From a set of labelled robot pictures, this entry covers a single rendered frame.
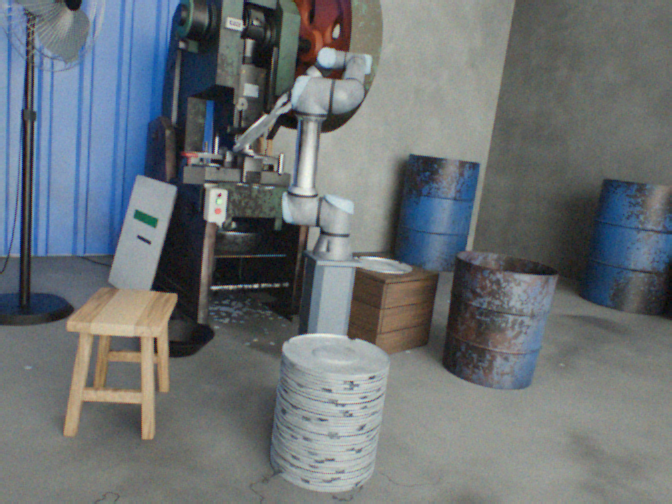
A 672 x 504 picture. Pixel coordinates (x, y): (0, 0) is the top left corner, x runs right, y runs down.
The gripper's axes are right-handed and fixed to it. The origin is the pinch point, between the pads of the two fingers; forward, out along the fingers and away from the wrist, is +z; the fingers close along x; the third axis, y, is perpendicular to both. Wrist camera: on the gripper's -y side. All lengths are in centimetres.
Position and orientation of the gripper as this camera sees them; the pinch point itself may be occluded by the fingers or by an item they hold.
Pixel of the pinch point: (277, 111)
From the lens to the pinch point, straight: 253.4
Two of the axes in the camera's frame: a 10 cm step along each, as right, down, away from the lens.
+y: -0.3, 1.8, -9.8
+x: 6.6, 7.4, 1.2
